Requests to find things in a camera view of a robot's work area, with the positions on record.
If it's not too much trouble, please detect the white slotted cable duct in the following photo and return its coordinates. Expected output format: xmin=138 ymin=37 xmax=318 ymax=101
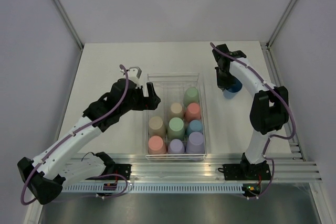
xmin=62 ymin=182 xmax=244 ymax=194

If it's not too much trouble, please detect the pink cup front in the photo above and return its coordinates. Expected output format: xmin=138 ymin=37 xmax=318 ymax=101
xmin=148 ymin=135 xmax=167 ymax=155

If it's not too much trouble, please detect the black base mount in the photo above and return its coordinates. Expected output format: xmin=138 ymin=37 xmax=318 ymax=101
xmin=98 ymin=164 xmax=131 ymax=180
xmin=217 ymin=162 xmax=271 ymax=181

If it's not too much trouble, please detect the left aluminium frame post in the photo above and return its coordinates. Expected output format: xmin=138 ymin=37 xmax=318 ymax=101
xmin=51 ymin=0 xmax=84 ymax=52

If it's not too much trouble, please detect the aluminium front rail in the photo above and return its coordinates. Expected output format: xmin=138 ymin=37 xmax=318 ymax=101
xmin=110 ymin=154 xmax=322 ymax=183

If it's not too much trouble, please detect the large purple cup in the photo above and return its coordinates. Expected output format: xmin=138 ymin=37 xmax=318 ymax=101
xmin=186 ymin=132 xmax=205 ymax=154

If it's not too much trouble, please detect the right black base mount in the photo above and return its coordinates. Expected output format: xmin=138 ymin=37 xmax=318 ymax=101
xmin=217 ymin=162 xmax=271 ymax=181

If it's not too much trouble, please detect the pink cup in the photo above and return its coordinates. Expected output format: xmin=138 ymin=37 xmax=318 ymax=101
xmin=185 ymin=103 xmax=201 ymax=122
xmin=148 ymin=135 xmax=167 ymax=155

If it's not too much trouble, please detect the beige cup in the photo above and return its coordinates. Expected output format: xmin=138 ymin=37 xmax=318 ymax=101
xmin=148 ymin=116 xmax=166 ymax=138
xmin=169 ymin=102 xmax=184 ymax=120

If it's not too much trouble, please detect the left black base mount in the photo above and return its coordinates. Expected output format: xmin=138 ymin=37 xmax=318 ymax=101
xmin=98 ymin=164 xmax=131 ymax=180

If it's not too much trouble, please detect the small purple cup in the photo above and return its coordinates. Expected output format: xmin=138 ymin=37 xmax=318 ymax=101
xmin=168 ymin=139 xmax=185 ymax=154

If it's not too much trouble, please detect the right aluminium frame post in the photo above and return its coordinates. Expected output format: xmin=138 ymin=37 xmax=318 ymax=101
xmin=265 ymin=0 xmax=299 ymax=50

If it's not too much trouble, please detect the light blue cup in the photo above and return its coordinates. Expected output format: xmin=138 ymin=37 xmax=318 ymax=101
xmin=186 ymin=120 xmax=203 ymax=137

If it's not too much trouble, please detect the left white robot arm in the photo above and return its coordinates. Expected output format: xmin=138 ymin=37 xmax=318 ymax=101
xmin=17 ymin=78 xmax=161 ymax=205

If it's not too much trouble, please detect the pink cup rear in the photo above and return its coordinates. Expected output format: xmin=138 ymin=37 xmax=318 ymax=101
xmin=185 ymin=103 xmax=201 ymax=122

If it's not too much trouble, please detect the green cup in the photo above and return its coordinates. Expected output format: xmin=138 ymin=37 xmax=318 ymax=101
xmin=183 ymin=87 xmax=199 ymax=107
xmin=167 ymin=117 xmax=185 ymax=141

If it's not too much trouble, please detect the aluminium frame post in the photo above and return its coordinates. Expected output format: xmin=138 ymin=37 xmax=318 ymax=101
xmin=51 ymin=0 xmax=84 ymax=52
xmin=265 ymin=0 xmax=299 ymax=50

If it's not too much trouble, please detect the clear wire dish rack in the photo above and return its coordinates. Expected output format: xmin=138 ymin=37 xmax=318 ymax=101
xmin=144 ymin=73 xmax=208 ymax=161

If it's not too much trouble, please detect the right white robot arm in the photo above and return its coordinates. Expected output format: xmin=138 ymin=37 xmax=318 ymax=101
xmin=212 ymin=44 xmax=290 ymax=181

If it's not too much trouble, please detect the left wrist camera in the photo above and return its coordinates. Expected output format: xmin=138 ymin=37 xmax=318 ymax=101
xmin=118 ymin=65 xmax=142 ymax=88

